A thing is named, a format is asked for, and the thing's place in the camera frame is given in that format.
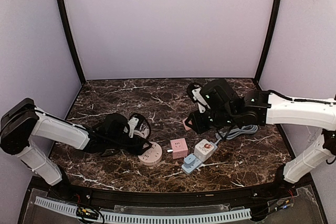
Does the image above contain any pink charger plug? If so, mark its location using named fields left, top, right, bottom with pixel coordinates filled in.
left=182, top=119, right=194, bottom=132

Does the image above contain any pink round power socket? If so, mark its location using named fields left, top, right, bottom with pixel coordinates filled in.
left=138, top=142, right=163, bottom=166

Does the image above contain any white cube socket adapter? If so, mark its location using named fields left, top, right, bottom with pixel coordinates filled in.
left=194, top=139, right=215, bottom=162

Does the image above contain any pink cube socket adapter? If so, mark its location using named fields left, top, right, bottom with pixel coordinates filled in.
left=167, top=138, right=188, bottom=159

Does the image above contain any blue charger plug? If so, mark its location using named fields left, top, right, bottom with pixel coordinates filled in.
left=182, top=154, right=196, bottom=170

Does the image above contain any blue power strip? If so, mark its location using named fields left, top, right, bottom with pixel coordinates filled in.
left=181, top=142, right=217, bottom=175

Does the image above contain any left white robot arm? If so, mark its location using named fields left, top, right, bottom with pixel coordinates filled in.
left=1, top=98, right=152, bottom=186

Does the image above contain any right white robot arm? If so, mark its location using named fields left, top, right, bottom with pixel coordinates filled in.
left=185, top=79, right=335, bottom=185

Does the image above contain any small circuit board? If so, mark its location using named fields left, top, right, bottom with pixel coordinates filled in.
left=76, top=207, right=99, bottom=219

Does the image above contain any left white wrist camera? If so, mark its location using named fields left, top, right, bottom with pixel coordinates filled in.
left=127, top=113, right=152, bottom=140

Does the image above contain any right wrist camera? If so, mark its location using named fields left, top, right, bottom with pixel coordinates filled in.
left=186, top=82, right=210, bottom=113

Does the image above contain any right black frame post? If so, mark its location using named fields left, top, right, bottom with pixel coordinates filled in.
left=254, top=0, right=281, bottom=83

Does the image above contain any black frame post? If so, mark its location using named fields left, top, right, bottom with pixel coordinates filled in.
left=254, top=0, right=281, bottom=83
left=56, top=0, right=86, bottom=85

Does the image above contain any black front rail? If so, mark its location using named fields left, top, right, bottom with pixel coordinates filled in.
left=31, top=174, right=313, bottom=209

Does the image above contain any right grey cable duct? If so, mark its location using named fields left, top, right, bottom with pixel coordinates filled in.
left=101, top=209, right=251, bottom=224

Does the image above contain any grey cable duct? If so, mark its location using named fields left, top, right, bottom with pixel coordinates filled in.
left=34, top=196, right=77, bottom=217
left=101, top=209, right=251, bottom=224

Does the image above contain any left grey cable duct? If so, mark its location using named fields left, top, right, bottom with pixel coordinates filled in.
left=34, top=196, right=77, bottom=217

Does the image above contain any left black frame post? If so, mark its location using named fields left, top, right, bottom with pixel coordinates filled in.
left=56, top=0, right=86, bottom=85

